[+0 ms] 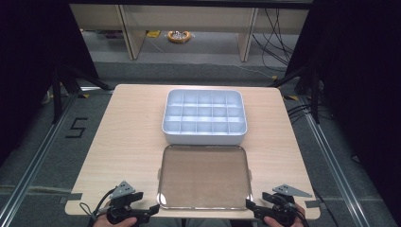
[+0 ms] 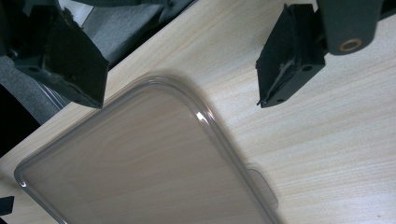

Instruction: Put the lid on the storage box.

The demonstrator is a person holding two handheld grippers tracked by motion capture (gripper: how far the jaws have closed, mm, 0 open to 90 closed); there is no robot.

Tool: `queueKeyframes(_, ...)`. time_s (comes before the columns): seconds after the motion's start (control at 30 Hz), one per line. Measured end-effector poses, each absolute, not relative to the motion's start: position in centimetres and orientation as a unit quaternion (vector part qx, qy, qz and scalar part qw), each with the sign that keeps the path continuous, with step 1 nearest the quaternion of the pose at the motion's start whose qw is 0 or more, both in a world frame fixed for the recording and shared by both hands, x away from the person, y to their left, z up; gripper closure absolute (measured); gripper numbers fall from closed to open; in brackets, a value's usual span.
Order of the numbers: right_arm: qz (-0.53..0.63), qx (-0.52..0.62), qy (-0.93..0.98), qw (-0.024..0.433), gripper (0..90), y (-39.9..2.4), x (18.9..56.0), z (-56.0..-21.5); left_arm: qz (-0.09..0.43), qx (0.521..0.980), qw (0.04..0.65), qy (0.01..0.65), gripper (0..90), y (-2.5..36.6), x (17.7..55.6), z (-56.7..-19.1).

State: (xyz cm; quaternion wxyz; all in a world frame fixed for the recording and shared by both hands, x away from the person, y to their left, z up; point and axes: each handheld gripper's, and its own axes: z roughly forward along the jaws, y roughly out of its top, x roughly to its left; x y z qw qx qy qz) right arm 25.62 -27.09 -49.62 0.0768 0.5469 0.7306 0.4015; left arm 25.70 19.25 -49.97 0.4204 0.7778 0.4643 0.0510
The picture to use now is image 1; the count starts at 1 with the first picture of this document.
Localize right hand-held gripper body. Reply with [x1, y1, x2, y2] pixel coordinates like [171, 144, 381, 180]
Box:
[268, 183, 313, 227]

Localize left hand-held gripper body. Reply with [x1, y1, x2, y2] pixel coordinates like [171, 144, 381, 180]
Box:
[106, 180, 140, 225]

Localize clear plastic box lid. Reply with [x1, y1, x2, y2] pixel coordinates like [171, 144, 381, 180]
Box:
[156, 144, 253, 211]

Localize white compartment box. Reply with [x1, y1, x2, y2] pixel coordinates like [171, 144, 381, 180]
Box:
[161, 88, 248, 147]

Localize person's right hand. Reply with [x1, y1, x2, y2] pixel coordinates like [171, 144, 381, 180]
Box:
[263, 203, 306, 227]

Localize person's left hand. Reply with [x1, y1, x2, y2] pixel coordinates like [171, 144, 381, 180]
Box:
[92, 215, 138, 227]

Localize grey tape strip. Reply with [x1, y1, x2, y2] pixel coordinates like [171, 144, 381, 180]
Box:
[59, 192, 84, 205]
[304, 199, 323, 209]

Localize black tripod stand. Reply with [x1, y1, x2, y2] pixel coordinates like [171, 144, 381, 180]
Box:
[270, 61, 323, 125]
[51, 61, 112, 125]

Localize black curtain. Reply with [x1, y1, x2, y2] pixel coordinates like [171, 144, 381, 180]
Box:
[283, 0, 401, 221]
[0, 0, 99, 166]

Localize left hand-held gripper cable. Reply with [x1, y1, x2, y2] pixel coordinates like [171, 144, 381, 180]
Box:
[78, 187, 118, 227]

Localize hand-held gripper cable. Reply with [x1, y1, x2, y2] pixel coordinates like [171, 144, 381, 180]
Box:
[294, 188, 334, 227]
[78, 187, 118, 227]

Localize right hand-held gripper cable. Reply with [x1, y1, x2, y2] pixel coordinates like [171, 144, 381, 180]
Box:
[294, 188, 334, 227]

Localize metal floor rail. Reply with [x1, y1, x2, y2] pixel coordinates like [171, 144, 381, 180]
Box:
[0, 91, 80, 227]
[298, 95, 364, 227]

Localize black floor cables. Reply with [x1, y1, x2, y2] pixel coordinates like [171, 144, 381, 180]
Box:
[286, 99, 336, 125]

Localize black hanging cables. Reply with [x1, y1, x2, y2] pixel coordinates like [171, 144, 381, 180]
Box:
[252, 7, 300, 74]

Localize orange cable reel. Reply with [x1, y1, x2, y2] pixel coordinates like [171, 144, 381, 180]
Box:
[166, 29, 193, 44]

